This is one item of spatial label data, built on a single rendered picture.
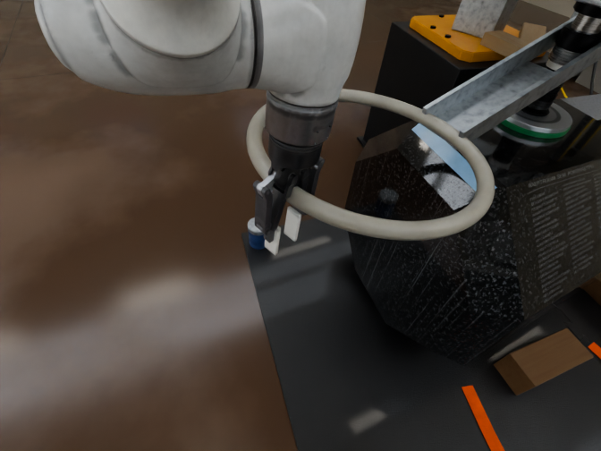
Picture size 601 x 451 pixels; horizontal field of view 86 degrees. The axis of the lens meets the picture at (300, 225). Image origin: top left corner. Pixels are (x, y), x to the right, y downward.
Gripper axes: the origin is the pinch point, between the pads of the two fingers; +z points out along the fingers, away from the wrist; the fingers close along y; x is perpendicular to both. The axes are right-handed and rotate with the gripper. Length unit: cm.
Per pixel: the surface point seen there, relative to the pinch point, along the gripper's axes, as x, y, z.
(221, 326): 27, 4, 83
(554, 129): -25, 79, -8
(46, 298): 87, -40, 88
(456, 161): -12, 52, 0
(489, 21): 23, 152, -15
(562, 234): -42, 60, 7
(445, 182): -12.6, 47.8, 3.6
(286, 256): 33, 46, 78
